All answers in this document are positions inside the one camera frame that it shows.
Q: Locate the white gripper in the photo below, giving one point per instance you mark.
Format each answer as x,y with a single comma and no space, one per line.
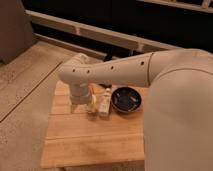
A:
80,94

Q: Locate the cream ceramic cup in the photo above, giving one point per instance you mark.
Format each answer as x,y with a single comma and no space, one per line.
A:
92,105

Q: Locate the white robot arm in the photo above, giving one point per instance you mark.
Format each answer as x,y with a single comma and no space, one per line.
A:
178,111

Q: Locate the dark ceramic bowl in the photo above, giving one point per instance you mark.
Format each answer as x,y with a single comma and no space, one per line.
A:
126,99

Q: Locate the small white bottle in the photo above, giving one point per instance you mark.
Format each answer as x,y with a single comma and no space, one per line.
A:
105,103

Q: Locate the black rectangular block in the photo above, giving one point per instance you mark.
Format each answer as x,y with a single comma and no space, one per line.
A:
105,86

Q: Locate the wooden board table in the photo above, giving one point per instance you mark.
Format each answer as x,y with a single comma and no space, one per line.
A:
75,138

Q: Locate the grey cabinet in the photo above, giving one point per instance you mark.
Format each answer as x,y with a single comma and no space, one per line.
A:
16,33

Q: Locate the black bracket on rail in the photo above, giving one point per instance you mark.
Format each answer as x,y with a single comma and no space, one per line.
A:
108,57

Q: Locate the white shelf rail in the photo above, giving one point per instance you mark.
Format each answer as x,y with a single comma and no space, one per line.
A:
99,34

